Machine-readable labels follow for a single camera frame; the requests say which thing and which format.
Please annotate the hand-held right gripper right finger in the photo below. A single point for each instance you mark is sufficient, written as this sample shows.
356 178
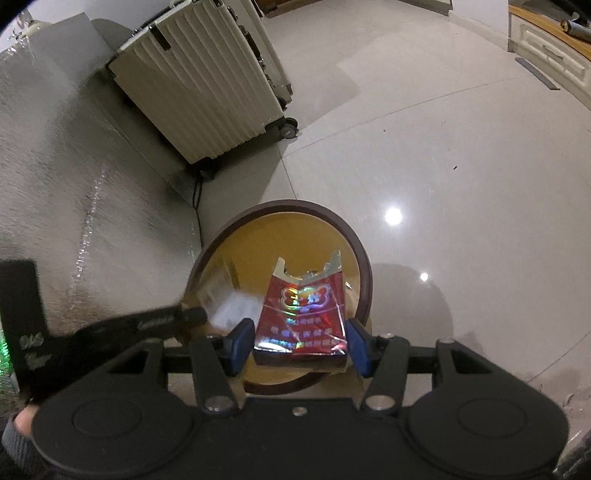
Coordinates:
358 347

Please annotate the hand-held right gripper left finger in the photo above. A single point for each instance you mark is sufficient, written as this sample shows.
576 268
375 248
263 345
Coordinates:
241 346

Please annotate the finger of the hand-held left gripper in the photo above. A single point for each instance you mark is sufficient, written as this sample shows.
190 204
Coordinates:
157 319

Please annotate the red cigarette pack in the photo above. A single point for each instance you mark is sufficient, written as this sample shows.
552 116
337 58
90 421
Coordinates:
300 318

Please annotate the yellow trash bin brown rim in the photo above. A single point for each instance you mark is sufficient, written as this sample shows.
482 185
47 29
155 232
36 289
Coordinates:
295 206

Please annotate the person's left forearm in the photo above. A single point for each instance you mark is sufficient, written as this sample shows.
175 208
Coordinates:
14 445

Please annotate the white crumpled paper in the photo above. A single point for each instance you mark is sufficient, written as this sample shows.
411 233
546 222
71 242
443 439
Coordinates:
233 310

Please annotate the silver foil mat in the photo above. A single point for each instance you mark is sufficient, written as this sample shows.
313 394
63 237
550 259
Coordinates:
69 184

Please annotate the white oil radiator on wheels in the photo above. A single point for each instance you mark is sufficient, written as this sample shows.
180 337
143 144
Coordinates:
194 87

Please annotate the cream suitcase with brown trim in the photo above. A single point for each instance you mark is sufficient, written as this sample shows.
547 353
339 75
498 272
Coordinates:
265 50

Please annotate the grey flat strip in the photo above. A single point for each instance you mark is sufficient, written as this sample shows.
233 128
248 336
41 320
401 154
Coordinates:
538 74

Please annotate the low white cabinet wooden top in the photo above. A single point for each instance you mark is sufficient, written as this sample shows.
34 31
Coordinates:
549 41

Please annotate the cylindrical tool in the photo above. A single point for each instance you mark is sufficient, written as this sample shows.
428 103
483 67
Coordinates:
575 28

